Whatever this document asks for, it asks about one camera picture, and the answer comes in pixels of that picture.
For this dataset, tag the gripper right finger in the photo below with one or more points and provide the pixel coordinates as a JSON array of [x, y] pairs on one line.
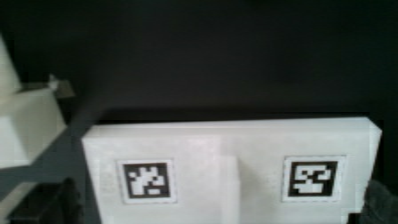
[[379, 212]]

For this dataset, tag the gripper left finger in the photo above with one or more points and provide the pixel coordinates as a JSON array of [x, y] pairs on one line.
[[43, 203]]

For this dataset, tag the white cabinet door with knob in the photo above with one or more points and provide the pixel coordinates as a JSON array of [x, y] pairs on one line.
[[31, 118]]

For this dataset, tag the white cabinet door panel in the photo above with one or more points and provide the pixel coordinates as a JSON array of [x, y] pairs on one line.
[[231, 172]]

